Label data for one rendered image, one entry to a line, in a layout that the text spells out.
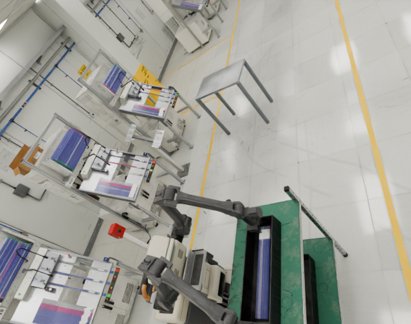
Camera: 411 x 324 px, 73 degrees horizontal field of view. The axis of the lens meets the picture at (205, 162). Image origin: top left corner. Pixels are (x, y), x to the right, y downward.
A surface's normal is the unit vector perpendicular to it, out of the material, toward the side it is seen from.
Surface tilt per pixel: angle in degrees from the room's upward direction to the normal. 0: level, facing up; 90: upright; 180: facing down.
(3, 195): 90
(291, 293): 0
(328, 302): 0
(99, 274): 47
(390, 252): 0
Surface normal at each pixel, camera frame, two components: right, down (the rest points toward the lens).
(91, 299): 0.15, -0.57
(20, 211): 0.78, -0.27
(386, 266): -0.61, -0.55
